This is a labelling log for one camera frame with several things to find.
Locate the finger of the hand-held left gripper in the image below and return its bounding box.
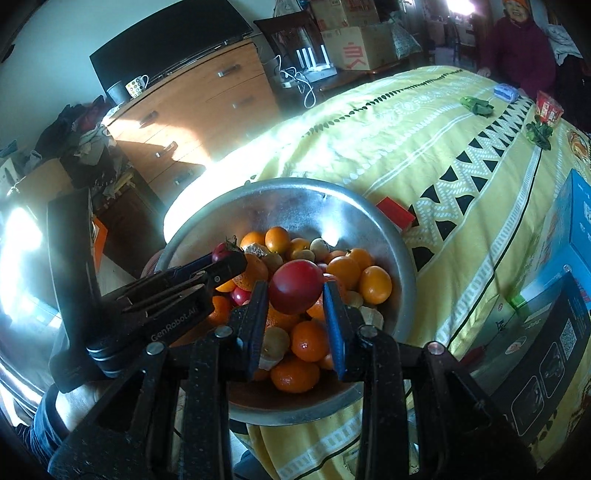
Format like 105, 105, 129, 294
203, 251, 249, 291
161, 255, 215, 278

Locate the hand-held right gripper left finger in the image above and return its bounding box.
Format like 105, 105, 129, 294
48, 279, 271, 480

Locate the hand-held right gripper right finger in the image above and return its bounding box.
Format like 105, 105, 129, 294
322, 279, 539, 480

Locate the large red apple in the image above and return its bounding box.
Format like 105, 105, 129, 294
269, 259, 325, 315

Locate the pile of oranges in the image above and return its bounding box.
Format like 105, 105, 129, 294
175, 226, 393, 394

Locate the metal bowl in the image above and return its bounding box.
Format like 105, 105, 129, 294
154, 178, 419, 425

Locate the orange packet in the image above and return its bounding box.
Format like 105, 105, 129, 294
92, 217, 108, 268

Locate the dark cabinet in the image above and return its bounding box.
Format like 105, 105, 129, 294
90, 175, 167, 278

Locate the red box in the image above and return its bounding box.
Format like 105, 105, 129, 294
375, 198, 416, 232

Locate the heap of clothes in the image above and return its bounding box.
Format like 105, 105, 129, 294
34, 96, 121, 167

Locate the grey carton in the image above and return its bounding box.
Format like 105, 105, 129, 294
443, 295, 518, 370

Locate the wooden dresser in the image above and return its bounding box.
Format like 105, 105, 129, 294
102, 38, 282, 208

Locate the white dotted mug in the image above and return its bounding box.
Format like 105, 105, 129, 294
124, 74, 150, 99

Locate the yellow patterned blanket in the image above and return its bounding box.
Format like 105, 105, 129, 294
164, 65, 591, 480

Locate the black carton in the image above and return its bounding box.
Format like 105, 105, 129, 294
457, 272, 591, 457

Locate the white router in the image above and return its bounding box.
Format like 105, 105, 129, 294
291, 44, 338, 81

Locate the black television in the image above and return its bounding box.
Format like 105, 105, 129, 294
89, 0, 254, 95

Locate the dark wooden chair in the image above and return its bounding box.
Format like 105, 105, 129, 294
253, 10, 324, 88

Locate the blue carton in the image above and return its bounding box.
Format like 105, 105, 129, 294
510, 168, 591, 310

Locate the large cardboard box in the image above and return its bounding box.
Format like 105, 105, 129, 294
320, 23, 398, 71

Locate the green toy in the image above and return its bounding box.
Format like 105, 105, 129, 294
459, 96, 495, 114
526, 121, 554, 151

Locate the small cardboard box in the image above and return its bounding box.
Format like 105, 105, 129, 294
310, 0, 382, 32

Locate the plastic bag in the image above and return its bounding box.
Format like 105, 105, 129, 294
390, 21, 423, 61

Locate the red packet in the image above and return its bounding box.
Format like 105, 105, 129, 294
534, 91, 565, 125

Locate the white cloth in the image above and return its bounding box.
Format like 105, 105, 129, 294
545, 23, 585, 65

